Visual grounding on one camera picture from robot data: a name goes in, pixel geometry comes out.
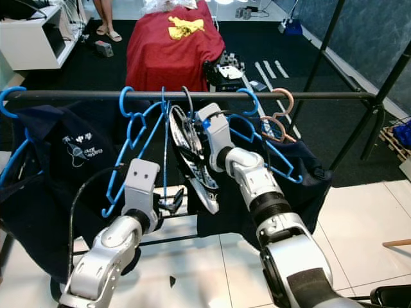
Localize dark grey plastic hanger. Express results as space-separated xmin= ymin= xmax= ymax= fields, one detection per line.
xmin=169 ymin=87 xmax=222 ymax=216

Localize blue hanger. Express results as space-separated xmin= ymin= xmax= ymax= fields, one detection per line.
xmin=101 ymin=85 xmax=168 ymax=219
xmin=0 ymin=85 xmax=28 ymax=187
xmin=228 ymin=87 xmax=304 ymax=185

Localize tan hanger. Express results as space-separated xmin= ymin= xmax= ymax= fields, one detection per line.
xmin=260 ymin=88 xmax=296 ymax=143

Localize black box with white sheet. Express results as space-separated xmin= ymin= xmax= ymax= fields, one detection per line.
xmin=205 ymin=51 xmax=248 ymax=90

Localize red cloth with yellow print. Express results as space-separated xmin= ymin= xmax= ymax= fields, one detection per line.
xmin=125 ymin=3 xmax=225 ymax=92

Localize small grey box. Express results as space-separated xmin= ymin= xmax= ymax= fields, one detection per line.
xmin=94 ymin=40 xmax=115 ymax=58

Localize small dark electronic device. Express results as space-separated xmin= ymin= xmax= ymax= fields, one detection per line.
xmin=234 ymin=5 xmax=261 ymax=20

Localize white plastic bag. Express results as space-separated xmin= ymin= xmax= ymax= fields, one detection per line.
xmin=144 ymin=0 xmax=197 ymax=13

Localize black metal clothes rack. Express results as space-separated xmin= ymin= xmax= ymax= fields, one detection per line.
xmin=0 ymin=0 xmax=411 ymax=257

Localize person's bare legs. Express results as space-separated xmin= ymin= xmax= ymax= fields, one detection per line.
xmin=93 ymin=0 xmax=123 ymax=42

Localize white shelf unit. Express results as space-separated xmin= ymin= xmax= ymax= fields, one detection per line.
xmin=0 ymin=6 xmax=74 ymax=71

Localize wooden slat crate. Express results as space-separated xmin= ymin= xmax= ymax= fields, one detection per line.
xmin=379 ymin=125 xmax=411 ymax=161

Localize blue bag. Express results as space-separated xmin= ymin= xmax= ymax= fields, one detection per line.
xmin=389 ymin=119 xmax=411 ymax=148

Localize black backpack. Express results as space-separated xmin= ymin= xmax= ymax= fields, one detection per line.
xmin=0 ymin=0 xmax=49 ymax=20

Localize wooden stick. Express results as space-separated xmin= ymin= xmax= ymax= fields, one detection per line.
xmin=382 ymin=239 xmax=411 ymax=250

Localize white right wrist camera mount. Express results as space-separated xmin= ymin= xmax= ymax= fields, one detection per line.
xmin=198 ymin=103 xmax=232 ymax=171

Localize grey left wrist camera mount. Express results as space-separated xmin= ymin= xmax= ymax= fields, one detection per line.
xmin=123 ymin=159 xmax=161 ymax=216

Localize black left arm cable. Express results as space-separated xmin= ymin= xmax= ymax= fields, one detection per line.
xmin=67 ymin=166 xmax=136 ymax=283

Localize blue floor tool with handle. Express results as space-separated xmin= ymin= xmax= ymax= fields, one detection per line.
xmin=278 ymin=0 xmax=304 ymax=35

